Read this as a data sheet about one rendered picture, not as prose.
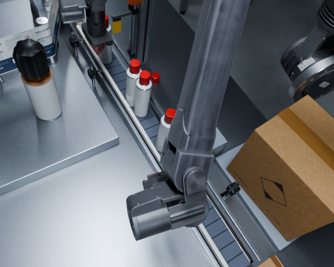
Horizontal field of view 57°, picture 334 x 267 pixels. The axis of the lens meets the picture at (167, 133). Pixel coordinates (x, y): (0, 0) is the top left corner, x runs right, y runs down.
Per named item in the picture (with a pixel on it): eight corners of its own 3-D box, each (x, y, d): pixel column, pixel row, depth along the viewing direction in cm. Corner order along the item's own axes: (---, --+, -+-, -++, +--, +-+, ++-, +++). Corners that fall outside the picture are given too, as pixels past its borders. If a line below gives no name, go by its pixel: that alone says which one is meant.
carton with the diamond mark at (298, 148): (225, 168, 107) (254, 128, 84) (270, 137, 117) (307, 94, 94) (287, 242, 97) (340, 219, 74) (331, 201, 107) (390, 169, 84)
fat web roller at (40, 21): (44, 58, 118) (32, 17, 102) (55, 54, 119) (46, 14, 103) (48, 66, 116) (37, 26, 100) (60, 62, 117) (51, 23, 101)
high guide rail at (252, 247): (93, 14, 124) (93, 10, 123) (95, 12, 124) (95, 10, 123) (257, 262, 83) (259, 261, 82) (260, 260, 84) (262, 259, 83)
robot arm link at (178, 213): (214, 223, 50) (209, 191, 48) (174, 237, 48) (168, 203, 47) (196, 207, 56) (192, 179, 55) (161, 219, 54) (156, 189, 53)
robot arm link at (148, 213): (205, 166, 44) (183, 145, 52) (129, 188, 41) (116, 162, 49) (210, 232, 49) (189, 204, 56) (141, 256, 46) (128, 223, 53)
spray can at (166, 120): (152, 143, 105) (158, 109, 88) (165, 137, 107) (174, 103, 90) (159, 155, 103) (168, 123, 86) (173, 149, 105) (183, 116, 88)
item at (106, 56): (96, 57, 121) (93, 14, 104) (108, 53, 123) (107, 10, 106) (102, 66, 119) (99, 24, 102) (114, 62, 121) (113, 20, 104)
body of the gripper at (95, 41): (94, 49, 95) (92, 30, 89) (81, 28, 99) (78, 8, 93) (113, 43, 98) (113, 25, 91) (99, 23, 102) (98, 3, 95)
